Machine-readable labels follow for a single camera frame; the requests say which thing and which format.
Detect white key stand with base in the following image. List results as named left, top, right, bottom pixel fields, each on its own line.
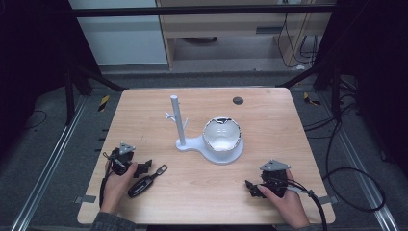
left=165, top=94, right=245, bottom=166

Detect black metal stand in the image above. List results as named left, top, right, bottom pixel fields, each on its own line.
left=63, top=62, right=127, bottom=127
left=276, top=62, right=344, bottom=120

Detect dark curtain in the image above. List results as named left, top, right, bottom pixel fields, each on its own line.
left=0, top=0, right=103, bottom=155
left=312, top=0, right=408, bottom=179

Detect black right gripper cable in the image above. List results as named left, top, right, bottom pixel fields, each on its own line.
left=268, top=176, right=329, bottom=231

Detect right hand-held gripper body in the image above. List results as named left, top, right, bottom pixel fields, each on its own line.
left=259, top=159, right=293, bottom=198

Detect black looped floor cable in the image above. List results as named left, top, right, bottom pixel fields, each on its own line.
left=321, top=118, right=387, bottom=214

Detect aluminium floor rail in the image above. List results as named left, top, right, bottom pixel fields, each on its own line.
left=10, top=95, right=89, bottom=231
left=320, top=92, right=400, bottom=231

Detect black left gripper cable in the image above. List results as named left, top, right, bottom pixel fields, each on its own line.
left=98, top=151, right=120, bottom=210

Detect yellow black hazard tape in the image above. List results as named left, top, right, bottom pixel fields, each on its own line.
left=97, top=94, right=111, bottom=113
left=302, top=91, right=322, bottom=107

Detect black hanging cables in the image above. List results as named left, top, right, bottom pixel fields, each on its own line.
left=276, top=12, right=319, bottom=69

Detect wooden desk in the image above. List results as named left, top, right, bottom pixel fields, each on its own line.
left=155, top=0, right=339, bottom=70

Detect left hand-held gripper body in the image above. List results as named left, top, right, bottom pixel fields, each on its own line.
left=110, top=142, right=137, bottom=176

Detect thin black floor cable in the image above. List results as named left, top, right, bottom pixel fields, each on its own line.
left=23, top=109, right=48, bottom=131

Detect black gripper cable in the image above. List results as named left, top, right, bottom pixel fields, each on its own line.
left=98, top=151, right=120, bottom=210
left=268, top=176, right=329, bottom=231

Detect grey tape strip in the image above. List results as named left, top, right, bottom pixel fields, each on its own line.
left=73, top=194, right=97, bottom=205
left=317, top=194, right=340, bottom=206

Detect white cabinet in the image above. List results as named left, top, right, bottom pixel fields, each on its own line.
left=67, top=0, right=169, bottom=67

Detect black horizontal bar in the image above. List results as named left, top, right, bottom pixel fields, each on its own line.
left=67, top=4, right=339, bottom=18

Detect person's right hand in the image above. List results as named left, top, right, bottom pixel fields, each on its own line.
left=257, top=169, right=311, bottom=231

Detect black car key with strap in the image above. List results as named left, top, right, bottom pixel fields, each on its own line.
left=127, top=164, right=169, bottom=199

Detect person's left hand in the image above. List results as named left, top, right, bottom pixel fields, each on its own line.
left=100, top=161, right=140, bottom=215

